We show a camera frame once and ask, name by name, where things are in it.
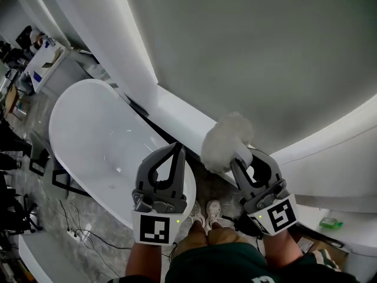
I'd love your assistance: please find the person's green shirt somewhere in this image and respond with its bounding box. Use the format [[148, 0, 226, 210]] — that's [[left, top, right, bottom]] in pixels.
[[107, 242, 360, 283]]

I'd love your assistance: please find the person's left forearm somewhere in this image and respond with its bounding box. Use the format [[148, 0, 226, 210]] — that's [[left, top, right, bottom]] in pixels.
[[125, 241, 163, 283]]

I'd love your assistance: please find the white sneaker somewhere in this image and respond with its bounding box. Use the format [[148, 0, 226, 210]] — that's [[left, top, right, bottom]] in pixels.
[[188, 201, 206, 227], [205, 199, 222, 229]]

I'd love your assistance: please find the small open cardboard box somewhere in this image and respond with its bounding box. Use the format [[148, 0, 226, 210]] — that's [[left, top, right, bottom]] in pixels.
[[41, 46, 63, 69]]

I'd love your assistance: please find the black metal table leg frame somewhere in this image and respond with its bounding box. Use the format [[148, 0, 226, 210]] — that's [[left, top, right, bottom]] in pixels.
[[28, 147, 89, 199]]

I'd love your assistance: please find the grey roller blind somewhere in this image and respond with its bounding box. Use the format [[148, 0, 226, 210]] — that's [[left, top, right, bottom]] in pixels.
[[122, 0, 377, 156]]

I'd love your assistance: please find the white fluffy duster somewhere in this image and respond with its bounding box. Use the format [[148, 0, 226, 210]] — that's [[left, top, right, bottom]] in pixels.
[[200, 111, 255, 174]]

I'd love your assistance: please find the white power strip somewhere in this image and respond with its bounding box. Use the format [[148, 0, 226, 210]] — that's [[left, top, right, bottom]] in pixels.
[[67, 229, 84, 243]]

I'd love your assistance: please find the green plastic bottle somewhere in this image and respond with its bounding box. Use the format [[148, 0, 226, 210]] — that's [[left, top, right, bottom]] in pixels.
[[319, 216, 344, 229]]

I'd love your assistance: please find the person's right forearm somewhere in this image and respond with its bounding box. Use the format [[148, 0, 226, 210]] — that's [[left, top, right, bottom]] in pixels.
[[261, 225, 305, 270]]

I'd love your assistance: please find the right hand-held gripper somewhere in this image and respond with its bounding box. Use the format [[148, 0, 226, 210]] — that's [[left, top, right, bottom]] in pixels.
[[230, 148, 300, 237]]

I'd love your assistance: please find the white curved panel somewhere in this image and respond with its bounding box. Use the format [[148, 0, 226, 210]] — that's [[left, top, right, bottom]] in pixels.
[[18, 232, 89, 283]]

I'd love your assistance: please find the white bathtub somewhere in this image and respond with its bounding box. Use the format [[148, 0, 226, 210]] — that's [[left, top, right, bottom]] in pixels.
[[48, 78, 197, 230]]

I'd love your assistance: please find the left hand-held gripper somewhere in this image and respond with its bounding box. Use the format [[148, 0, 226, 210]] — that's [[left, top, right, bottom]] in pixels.
[[130, 141, 189, 246]]

